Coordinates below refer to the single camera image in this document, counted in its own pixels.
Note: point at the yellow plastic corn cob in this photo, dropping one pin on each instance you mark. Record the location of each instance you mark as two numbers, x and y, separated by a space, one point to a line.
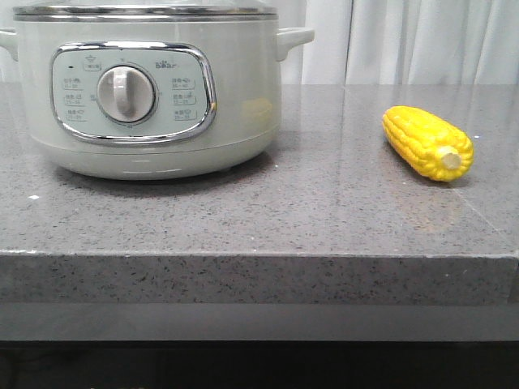
432 147

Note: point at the glass pot lid steel rim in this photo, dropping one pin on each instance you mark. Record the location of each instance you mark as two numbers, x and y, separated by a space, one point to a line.
104 11

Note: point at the pale green electric cooking pot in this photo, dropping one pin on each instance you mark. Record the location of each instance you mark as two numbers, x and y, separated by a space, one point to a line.
217 87

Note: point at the beige round control knob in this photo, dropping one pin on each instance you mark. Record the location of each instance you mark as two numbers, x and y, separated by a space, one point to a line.
126 94

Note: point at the white curtain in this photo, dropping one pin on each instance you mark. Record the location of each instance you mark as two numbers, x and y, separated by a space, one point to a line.
378 42

